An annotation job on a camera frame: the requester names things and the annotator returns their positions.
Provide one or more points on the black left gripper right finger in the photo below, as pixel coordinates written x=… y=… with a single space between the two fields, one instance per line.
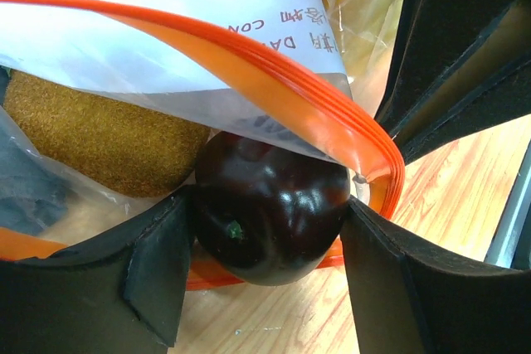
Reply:
x=409 y=295

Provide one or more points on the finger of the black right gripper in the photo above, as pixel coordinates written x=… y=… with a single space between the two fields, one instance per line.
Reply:
x=458 y=67

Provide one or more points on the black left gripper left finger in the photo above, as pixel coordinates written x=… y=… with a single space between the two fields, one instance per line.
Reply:
x=119 y=292

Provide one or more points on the orange fake fruit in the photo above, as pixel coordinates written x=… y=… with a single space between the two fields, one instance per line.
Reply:
x=131 y=150

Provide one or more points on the dark purple fake eggplant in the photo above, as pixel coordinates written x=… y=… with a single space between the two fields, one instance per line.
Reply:
x=266 y=214

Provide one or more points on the clear zip top bag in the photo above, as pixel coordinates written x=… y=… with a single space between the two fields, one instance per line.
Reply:
x=269 y=70

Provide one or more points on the dark grey checked cloth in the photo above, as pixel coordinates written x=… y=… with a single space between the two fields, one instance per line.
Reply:
x=32 y=199

